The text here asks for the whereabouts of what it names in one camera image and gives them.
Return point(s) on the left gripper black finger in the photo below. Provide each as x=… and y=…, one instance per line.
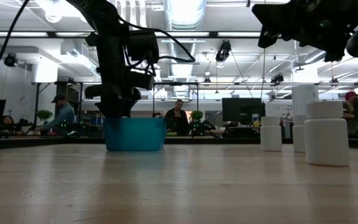
x=124, y=110
x=109, y=110

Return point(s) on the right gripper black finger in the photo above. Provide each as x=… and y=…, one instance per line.
x=272, y=14
x=267, y=37

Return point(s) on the white plastic pill bottle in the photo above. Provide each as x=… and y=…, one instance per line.
x=326, y=140
x=270, y=137
x=298, y=137

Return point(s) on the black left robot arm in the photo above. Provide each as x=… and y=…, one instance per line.
x=109, y=46

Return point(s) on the blue plastic basket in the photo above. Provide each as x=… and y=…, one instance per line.
x=134, y=134

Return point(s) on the person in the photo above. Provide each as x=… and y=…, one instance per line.
x=6, y=123
x=62, y=115
x=349, y=107
x=177, y=119

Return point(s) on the small green potted plant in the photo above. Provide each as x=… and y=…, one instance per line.
x=44, y=114
x=196, y=115

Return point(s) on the white building column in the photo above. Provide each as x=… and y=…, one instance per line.
x=304, y=96

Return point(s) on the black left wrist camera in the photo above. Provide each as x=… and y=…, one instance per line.
x=143, y=46

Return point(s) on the black metal table frame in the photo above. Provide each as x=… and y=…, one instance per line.
x=197, y=141

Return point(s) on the silver ventilation duct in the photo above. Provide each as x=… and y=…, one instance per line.
x=183, y=15

